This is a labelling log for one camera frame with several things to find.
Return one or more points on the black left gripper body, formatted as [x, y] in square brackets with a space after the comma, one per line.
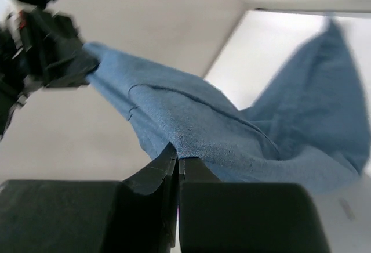
[17, 80]

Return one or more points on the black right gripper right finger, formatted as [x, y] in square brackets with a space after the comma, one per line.
[244, 217]

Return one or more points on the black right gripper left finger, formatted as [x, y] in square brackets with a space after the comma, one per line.
[137, 214]

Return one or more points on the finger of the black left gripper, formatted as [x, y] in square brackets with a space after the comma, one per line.
[62, 52]
[69, 80]

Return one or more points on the blue fabric pillowcase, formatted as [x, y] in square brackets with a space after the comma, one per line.
[309, 126]

